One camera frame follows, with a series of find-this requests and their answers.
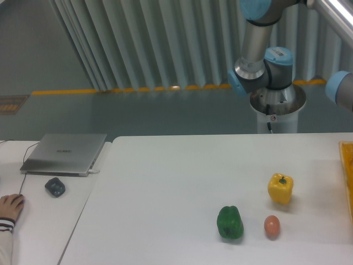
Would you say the person's hand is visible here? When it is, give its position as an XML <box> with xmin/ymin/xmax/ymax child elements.
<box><xmin>0</xmin><ymin>194</ymin><xmax>25</xmax><ymax>221</ymax></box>

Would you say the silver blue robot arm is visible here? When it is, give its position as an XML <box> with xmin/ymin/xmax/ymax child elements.
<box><xmin>228</xmin><ymin>1</ymin><xmax>352</xmax><ymax>115</ymax></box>

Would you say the striped sleeve forearm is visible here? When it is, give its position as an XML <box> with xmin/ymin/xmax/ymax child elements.
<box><xmin>1</xmin><ymin>218</ymin><xmax>15</xmax><ymax>265</ymax></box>

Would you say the yellow basket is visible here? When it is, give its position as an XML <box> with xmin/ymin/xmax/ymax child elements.
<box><xmin>339</xmin><ymin>141</ymin><xmax>352</xmax><ymax>221</ymax></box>

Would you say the black small device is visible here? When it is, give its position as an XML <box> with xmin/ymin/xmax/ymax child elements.
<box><xmin>45</xmin><ymin>177</ymin><xmax>66</xmax><ymax>198</ymax></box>

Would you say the silver laptop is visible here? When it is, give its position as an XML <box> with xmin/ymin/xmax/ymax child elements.
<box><xmin>20</xmin><ymin>134</ymin><xmax>107</xmax><ymax>177</ymax></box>

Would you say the green bell pepper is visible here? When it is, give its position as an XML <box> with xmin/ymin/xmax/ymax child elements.
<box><xmin>216</xmin><ymin>206</ymin><xmax>244</xmax><ymax>240</ymax></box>

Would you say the brown egg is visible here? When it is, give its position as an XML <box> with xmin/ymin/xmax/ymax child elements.
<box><xmin>264</xmin><ymin>215</ymin><xmax>280</xmax><ymax>238</ymax></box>

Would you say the yellow bell pepper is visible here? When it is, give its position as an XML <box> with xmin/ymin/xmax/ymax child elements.
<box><xmin>268</xmin><ymin>173</ymin><xmax>294</xmax><ymax>204</ymax></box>

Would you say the black laptop cable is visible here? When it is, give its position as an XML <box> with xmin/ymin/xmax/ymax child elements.
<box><xmin>0</xmin><ymin>139</ymin><xmax>41</xmax><ymax>165</ymax></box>

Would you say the black pedestal cable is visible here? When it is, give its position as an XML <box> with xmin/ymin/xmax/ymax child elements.
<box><xmin>265</xmin><ymin>104</ymin><xmax>274</xmax><ymax>134</ymax></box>

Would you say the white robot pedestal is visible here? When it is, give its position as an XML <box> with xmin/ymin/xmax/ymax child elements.
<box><xmin>250</xmin><ymin>84</ymin><xmax>306</xmax><ymax>134</ymax></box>

